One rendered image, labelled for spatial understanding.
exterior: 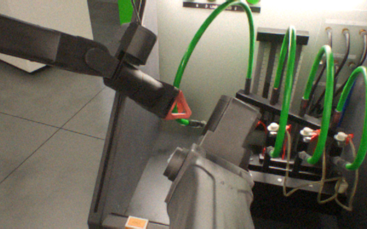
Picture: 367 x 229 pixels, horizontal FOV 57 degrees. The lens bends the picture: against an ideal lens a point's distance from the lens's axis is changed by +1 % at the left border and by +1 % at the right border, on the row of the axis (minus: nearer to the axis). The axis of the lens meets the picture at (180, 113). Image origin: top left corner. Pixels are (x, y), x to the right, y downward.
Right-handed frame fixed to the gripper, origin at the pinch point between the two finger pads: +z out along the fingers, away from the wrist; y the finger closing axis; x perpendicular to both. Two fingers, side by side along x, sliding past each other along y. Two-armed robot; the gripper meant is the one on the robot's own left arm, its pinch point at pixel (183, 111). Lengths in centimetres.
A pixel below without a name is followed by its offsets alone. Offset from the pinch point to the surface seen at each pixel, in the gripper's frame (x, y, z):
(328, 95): -16.0, -21.3, 13.0
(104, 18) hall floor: -79, 404, 131
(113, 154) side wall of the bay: 17.7, 17.5, 0.5
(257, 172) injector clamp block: 4.7, -1.5, 33.4
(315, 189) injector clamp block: 1.2, -14.2, 41.1
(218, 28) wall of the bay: -29.0, 23.6, 16.8
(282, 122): -7.1, -17.5, 9.4
